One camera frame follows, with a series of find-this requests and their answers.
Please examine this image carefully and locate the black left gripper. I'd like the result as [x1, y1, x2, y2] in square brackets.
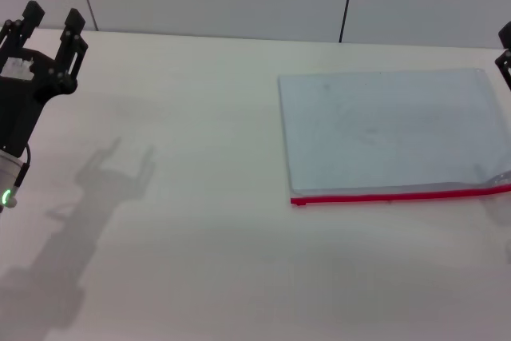
[0, 0, 89, 157]

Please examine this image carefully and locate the clear red-zip document bag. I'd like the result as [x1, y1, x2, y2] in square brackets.
[277, 68, 511, 208]

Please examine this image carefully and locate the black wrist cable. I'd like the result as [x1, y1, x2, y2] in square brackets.
[14, 144, 33, 199]

